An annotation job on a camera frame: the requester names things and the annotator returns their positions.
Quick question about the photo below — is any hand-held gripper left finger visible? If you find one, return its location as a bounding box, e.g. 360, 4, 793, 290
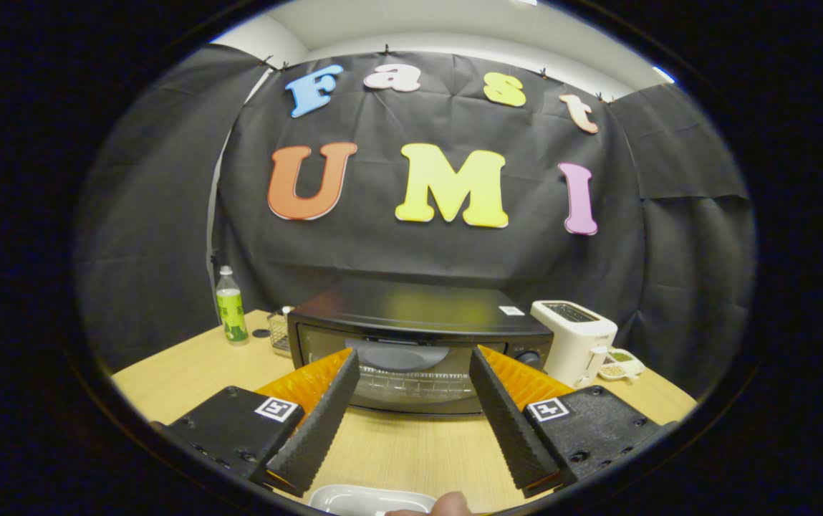
152, 348, 362, 498

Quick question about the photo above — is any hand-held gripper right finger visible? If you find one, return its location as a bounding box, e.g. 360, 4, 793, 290
468, 345, 677, 499

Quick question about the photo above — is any small white seed dish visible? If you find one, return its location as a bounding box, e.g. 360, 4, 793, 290
597, 348, 646, 381

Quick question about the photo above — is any green label plastic bottle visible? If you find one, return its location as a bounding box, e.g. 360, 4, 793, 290
215, 266, 249, 345

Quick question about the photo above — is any black toaster oven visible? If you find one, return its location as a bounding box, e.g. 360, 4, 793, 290
287, 278, 555, 416

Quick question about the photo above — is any small wire basket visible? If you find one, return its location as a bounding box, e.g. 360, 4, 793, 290
268, 307, 296, 357

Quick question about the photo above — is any white slot toaster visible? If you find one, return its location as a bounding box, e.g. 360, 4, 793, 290
530, 300, 618, 389

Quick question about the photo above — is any black backdrop cloth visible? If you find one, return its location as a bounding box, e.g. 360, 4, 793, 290
74, 43, 757, 398

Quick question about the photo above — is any white rectangular plate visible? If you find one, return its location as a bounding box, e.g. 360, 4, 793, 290
309, 485, 439, 516

